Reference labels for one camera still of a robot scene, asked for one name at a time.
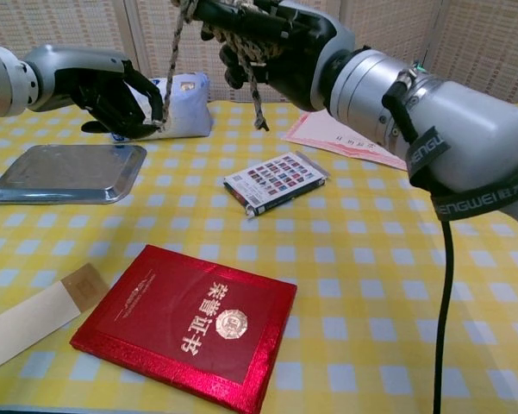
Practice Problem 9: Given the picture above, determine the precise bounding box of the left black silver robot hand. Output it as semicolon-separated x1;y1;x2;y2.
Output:
23;43;165;141

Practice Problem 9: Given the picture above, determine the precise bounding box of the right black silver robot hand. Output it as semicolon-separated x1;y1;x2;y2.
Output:
170;0;358;115

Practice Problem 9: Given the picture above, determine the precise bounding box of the speckled braided rope bundle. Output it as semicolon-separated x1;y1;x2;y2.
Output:
158;0;286;133

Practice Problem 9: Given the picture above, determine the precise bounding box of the woven bamboo folding screen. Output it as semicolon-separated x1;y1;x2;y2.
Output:
0;0;518;110

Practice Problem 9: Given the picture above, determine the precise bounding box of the pink bordered paper certificate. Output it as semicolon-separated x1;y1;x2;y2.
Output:
280;109;411;173

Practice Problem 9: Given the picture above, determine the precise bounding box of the rectangular stainless steel tray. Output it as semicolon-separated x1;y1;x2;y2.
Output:
0;143;149;206

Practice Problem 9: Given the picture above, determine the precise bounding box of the blue white tissue pack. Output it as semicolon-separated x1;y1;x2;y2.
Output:
110;72;213;144

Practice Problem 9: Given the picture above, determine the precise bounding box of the small box with colourful grid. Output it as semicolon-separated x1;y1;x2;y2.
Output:
222;150;332;218

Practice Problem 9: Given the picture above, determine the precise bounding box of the yellow white checkered tablecloth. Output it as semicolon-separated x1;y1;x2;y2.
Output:
0;100;518;414

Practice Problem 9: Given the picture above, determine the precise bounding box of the beige brown paper bookmark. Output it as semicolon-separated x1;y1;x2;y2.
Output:
0;263;110;378

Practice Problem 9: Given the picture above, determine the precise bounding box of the red certificate book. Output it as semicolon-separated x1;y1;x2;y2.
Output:
69;243;299;414

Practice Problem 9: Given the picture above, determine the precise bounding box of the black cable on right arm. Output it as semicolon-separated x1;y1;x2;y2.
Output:
380;70;455;414

